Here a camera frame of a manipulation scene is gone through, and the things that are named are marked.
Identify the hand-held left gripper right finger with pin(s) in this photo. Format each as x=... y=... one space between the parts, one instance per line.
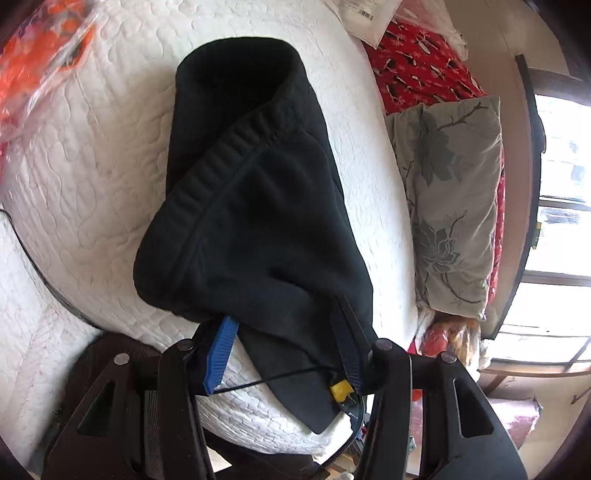
x=347 y=344

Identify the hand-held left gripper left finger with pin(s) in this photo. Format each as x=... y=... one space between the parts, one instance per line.
x=222 y=349

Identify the black fleece pants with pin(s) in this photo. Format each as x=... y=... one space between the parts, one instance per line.
x=258 y=207

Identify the red and orange bag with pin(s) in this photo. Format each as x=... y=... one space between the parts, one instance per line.
x=450 y=337

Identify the grey floral pillow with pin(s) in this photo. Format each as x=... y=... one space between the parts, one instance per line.
x=455 y=203

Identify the white quilted mattress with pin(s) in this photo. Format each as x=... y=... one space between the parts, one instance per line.
x=92 y=184

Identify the red printed blanket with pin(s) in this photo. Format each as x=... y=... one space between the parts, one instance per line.
x=422 y=57

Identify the white plastic package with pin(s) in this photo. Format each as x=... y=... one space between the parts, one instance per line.
x=369 y=16

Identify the orange plastic bag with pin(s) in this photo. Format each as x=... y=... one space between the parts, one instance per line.
x=39 y=60

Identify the window with dark frame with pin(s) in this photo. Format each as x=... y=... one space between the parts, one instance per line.
x=554 y=230

